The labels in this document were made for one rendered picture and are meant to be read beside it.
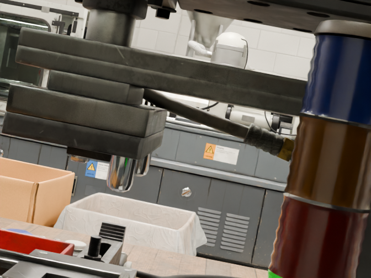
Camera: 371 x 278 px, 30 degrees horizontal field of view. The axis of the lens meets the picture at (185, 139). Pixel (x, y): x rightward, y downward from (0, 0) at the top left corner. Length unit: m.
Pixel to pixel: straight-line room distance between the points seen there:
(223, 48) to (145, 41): 1.90
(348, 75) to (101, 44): 0.27
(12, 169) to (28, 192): 0.60
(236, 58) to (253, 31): 1.76
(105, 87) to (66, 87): 0.03
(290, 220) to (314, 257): 0.02
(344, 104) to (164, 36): 6.74
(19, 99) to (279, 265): 0.26
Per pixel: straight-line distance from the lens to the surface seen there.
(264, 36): 7.02
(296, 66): 7.00
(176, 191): 5.06
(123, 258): 0.94
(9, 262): 0.64
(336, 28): 0.29
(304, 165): 0.29
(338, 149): 0.29
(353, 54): 0.29
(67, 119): 0.49
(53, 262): 0.64
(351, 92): 0.29
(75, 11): 5.22
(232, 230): 5.07
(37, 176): 3.39
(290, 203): 0.30
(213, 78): 0.51
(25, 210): 2.85
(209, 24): 5.67
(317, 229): 0.29
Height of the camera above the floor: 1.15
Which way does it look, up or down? 3 degrees down
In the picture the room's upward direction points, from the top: 11 degrees clockwise
